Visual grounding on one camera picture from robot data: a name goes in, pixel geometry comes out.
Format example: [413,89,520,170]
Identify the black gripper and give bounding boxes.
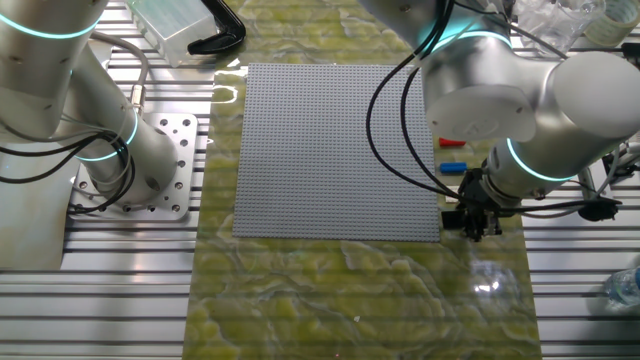
[456,167,507,243]

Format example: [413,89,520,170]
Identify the black Lego plate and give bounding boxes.
[441,209,469,230]

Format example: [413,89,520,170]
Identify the grey Lego baseplate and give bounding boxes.
[232,63,441,243]

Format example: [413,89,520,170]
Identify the clear water bottle blue cap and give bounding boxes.
[602,267,640,309]

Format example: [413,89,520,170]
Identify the green marble pattern mat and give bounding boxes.
[182,0,544,360]

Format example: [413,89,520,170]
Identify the clear plastic cup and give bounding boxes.
[514,0,606,52]

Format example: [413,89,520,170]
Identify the clear tape roll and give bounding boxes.
[584,0,640,48]

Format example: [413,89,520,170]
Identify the black C-clamp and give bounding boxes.
[187,0,247,56]

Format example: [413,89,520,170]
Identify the translucent plastic container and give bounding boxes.
[124,0,220,69]

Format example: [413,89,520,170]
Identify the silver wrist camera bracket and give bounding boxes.
[578,168,601,200]

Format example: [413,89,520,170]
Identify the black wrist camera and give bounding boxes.
[578,197,623,222]

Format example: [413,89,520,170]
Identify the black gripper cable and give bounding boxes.
[399,64,471,201]
[365,0,466,201]

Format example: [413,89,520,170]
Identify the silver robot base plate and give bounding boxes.
[67,112,200,222]

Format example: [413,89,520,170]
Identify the grey base cable with connector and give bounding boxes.
[84,29,151,117]

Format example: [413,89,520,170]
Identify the black base cable bundle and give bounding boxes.
[0,127,137,217]

